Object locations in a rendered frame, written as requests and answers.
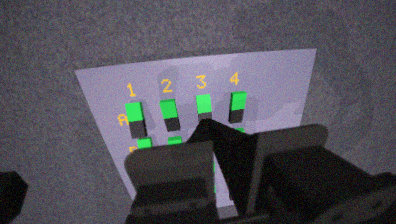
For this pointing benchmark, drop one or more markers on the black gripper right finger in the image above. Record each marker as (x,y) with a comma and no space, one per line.
(240,155)

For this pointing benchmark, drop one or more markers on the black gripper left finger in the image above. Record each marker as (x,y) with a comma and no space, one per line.
(174,162)

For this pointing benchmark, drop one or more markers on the pale lavender switch panel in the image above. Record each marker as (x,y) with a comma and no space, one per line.
(156,103)

